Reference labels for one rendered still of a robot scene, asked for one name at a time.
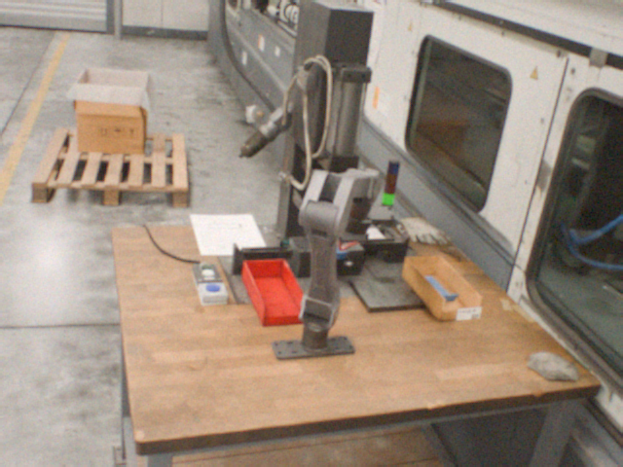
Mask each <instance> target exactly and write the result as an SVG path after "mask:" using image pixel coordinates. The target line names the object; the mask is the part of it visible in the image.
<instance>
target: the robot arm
mask: <svg viewBox="0 0 623 467"><path fill-rule="evenodd" d="M383 187H384V179H383V178H382V177H381V172H380V171H377V170H373V169H366V171H365V172H363V171H359V170H355V169H348V170H347V173H343V174H335V173H329V172H325V171H321V170H316V171H315V173H314V175H313V176H312V177H311V181H310V184H309V187H308V190H307V193H306V196H305V198H304V201H303V204H302V207H301V211H300V216H299V222H300V224H301V226H303V227H304V234H307V235H308V240H309V243H310V249H311V281H310V286H309V289H308V292H305V294H304V296H303V298H302V301H301V305H300V306H301V307H302V309H301V312H300V315H299V320H301V321H304V327H303V335H302V338H301V339H290V340H278V341H271V349H272V350H273V351H274V353H275V357H276V359H277V360H279V361H283V360H295V359H306V358H317V357H328V356H340V355H351V354H355V351H356V348H355V347H354V344H353V342H351V341H350V339H349V338H348V336H346V335H341V336H329V337H328V332H329V331H330V330H331V329H333V327H334V326H335V324H336V322H337V318H338V315H339V311H340V308H341V302H340V292H341V289H339V285H338V281H337V275H336V265H337V246H338V247H339V251H345V250H347V249H349V248H350V247H352V246H355V244H358V243H361V242H364V241H365V239H366V237H365V234H366V233H367V231H368V229H369V227H371V226H372V224H373V226H374V227H376V228H377V229H379V230H381V231H383V230H384V229H386V228H391V227H392V224H393V223H394V221H395V216H394V213H393V210H392V207H373V206H374V202H375V201H376V200H377V198H378V196H379V194H380V192H381V190H382V188H383ZM319 196H322V197H323V198H328V199H333V200H334V203H330V202H327V201H323V200H319V199H318V198H319ZM345 242H348V245H346V246H345V247H344V248H342V245H343V243H345Z"/></svg>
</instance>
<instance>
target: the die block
mask: <svg viewBox="0 0 623 467"><path fill-rule="evenodd" d="M289 247H291V248H292V249H294V253H292V257H291V258H290V259H287V263H288V266H289V267H290V268H291V270H292V272H294V274H295V275H296V277H297V278H304V277H311V255H302V256H300V255H299V254H298V252H297V251H296V249H295V247H294V246H292V243H291V242H290V240H289ZM347 257H349V258H350V260H351V261H352V266H349V268H348V267H345V266H344V263H343V262H342V261H341V259H337V265H336V270H337V273H338V274H339V275H340V276H345V275H360V272H361V266H362V259H363V253H355V254H347Z"/></svg>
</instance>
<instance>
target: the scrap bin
mask: <svg viewBox="0 0 623 467"><path fill-rule="evenodd" d="M242 281H243V283H244V287H245V289H246V291H247V294H248V296H249V298H250V300H251V302H252V305H253V307H255V310H256V312H257V314H258V316H259V319H260V321H261V323H262V327H263V328H267V327H280V326H295V324H304V321H301V320H299V315H300V312H301V309H302V307H301V306H300V305H301V301H302V298H303V296H304V293H303V291H302V289H301V287H300V286H299V283H298V281H297V279H296V278H295V276H294V274H292V272H291V271H290V269H289V267H288V266H287V264H286V262H285V260H284V259H280V260H255V261H243V268H242Z"/></svg>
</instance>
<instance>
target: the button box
mask: <svg viewBox="0 0 623 467"><path fill-rule="evenodd" d="M142 228H145V230H146V232H147V234H148V235H150V237H151V239H152V241H153V242H154V244H155V246H156V247H157V248H158V249H159V250H160V251H161V252H163V253H164V254H166V255H168V256H169V257H172V258H175V259H177V260H180V261H183V262H189V263H194V264H192V276H193V277H194V279H195V282H196V285H197V289H198V291H199V284H200V283H211V282H223V280H222V277H221V275H220V272H219V270H218V268H217V264H216V263H206V262H201V261H197V260H190V259H184V258H180V257H178V256H175V255H173V254H170V253H168V252H166V251H164V249H162V248H161V247H160V246H159V244H158V243H157V241H156V240H155V239H154V238H153V236H152V234H151V231H150V229H148V228H147V226H146V224H143V226H142ZM203 264H209V265H210V266H211V270H212V271H213V274H212V275H211V276H206V275H203V274H202V273H203V270H202V265H203Z"/></svg>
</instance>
